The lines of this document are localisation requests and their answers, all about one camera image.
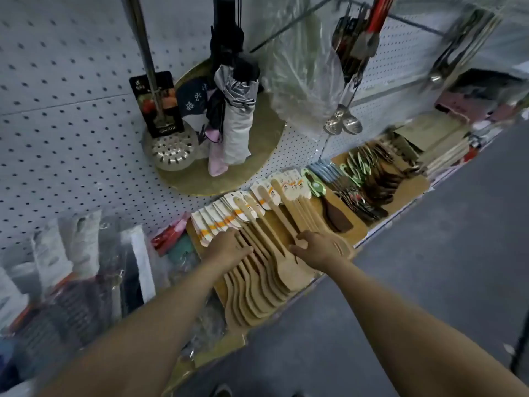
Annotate person's left hand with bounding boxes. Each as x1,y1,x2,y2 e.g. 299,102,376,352
204,229,254,280

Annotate person's right hand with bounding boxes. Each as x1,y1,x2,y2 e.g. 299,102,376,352
288,230,350,273

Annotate green-card spatulas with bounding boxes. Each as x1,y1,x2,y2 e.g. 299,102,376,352
300,167,355,234

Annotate pile of wooden spatulas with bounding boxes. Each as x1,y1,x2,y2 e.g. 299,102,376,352
191,169,356,327

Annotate bundle of carded steel utensils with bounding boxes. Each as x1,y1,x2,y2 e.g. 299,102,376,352
307,159,389,224

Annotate row of dark spoons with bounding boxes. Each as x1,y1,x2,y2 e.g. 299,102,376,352
338,143,414,207

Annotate person's left forearm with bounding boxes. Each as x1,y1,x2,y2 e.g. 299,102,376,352
39,256,227,397

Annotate person's right forearm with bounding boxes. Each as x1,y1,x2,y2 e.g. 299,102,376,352
326,258,529,397

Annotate red packet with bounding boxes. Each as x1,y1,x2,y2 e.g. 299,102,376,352
150,214,191,255

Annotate round wooden board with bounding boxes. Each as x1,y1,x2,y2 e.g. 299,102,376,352
155,60,287,198

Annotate silver white folded umbrella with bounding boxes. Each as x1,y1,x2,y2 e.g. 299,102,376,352
213,63,260,167

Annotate bunch of hanging steel ladles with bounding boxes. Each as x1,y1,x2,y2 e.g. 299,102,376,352
323,0,398,136

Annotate bundle of packets in plastic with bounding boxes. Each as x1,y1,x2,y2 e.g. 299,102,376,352
0,210,129,381

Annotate dark blue patterned umbrella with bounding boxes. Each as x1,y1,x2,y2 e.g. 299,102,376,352
176,76,212,119

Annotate clear plastic bag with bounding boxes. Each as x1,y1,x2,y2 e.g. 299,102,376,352
244,0,346,137

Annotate black folded umbrella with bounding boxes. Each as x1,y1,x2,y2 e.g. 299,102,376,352
208,0,262,85

